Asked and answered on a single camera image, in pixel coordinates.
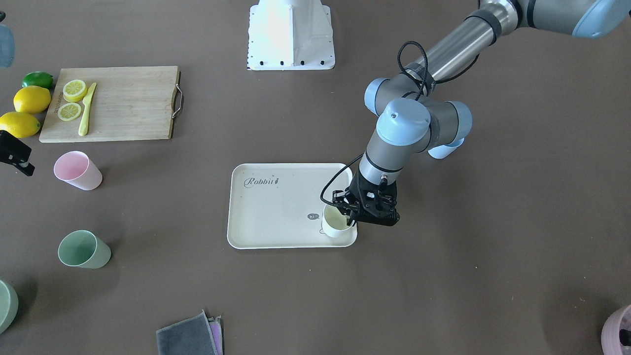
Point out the green bowl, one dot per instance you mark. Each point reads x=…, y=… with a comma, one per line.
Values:
x=9, y=303

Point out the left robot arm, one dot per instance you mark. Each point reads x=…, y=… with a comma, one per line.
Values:
x=410, y=120

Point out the lemon slice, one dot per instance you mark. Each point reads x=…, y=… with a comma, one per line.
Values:
x=74, y=90
x=69, y=111

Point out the cream plastic cup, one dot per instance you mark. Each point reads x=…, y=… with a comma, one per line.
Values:
x=335, y=225

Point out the whole lemon near board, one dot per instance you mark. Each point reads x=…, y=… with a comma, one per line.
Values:
x=19, y=124

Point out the wooden cutting board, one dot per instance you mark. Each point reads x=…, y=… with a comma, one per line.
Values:
x=129, y=103

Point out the yellow plastic knife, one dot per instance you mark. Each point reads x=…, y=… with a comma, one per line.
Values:
x=87, y=104

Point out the lower lemon slice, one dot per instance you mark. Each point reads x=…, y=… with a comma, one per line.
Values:
x=69, y=111

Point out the cream rabbit tray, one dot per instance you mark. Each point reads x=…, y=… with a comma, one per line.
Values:
x=278, y=205

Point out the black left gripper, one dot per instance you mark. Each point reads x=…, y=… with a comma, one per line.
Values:
x=342, y=199

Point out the pink plastic cup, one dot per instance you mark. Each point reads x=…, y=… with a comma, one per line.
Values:
x=78, y=170

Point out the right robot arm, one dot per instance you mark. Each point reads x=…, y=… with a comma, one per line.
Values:
x=7, y=48

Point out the green lime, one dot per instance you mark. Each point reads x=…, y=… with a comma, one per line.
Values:
x=38, y=79

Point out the green plastic cup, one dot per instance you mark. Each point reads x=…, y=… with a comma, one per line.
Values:
x=83, y=249

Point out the purple cloth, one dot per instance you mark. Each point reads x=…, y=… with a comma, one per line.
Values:
x=217, y=334

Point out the upper lemon slice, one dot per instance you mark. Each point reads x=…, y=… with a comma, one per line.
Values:
x=74, y=90

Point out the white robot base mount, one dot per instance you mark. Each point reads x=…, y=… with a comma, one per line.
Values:
x=290, y=35

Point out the blue plastic cup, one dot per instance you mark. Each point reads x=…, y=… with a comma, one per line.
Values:
x=444, y=150

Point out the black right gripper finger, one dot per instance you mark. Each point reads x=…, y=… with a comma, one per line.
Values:
x=16, y=153

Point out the grey folded cloth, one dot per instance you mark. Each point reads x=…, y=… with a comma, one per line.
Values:
x=188, y=337

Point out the pink bowl with ice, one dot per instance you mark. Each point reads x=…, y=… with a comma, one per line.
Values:
x=615, y=335

